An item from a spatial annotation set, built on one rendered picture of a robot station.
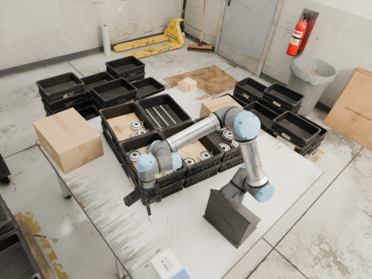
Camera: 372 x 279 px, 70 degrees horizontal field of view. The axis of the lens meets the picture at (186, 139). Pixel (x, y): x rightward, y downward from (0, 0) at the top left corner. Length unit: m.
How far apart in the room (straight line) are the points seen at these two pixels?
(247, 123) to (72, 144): 1.18
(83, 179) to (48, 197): 0.92
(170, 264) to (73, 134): 1.07
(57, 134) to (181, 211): 0.99
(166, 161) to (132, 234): 0.67
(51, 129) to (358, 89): 3.55
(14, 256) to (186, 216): 1.13
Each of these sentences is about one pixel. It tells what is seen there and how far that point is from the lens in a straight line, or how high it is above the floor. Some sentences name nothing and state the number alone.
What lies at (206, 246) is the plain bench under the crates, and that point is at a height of 0.70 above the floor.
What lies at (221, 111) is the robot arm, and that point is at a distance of 1.33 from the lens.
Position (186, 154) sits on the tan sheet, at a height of 0.83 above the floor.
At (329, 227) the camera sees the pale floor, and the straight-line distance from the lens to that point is 3.01.
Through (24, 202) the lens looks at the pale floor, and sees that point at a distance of 2.88.
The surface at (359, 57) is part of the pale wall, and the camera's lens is 4.20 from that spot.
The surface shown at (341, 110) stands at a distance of 4.19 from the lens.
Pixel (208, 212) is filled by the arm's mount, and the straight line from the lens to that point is 1.69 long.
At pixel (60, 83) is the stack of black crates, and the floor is 0.50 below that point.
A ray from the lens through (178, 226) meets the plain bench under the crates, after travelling 1.72.
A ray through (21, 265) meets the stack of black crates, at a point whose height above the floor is 0.38.
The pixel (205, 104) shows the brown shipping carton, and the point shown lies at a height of 0.86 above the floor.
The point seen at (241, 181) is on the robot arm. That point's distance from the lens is 1.56.
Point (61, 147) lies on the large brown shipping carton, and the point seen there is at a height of 0.90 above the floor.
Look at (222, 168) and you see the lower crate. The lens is 1.97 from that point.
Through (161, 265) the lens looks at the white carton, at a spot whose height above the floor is 0.79.
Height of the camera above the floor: 2.19
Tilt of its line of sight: 42 degrees down
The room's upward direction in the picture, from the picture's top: 8 degrees clockwise
